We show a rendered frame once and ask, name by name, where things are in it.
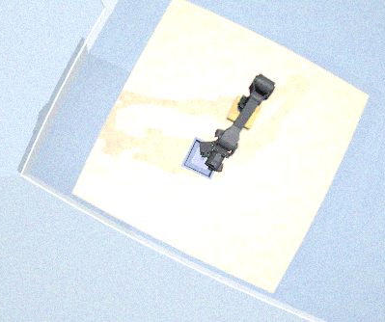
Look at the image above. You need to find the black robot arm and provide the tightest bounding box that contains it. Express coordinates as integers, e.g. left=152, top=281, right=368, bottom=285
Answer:
left=199, top=73, right=276, bottom=171

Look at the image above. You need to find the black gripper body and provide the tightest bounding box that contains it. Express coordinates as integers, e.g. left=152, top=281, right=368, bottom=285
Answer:
left=208, top=128, right=225, bottom=173

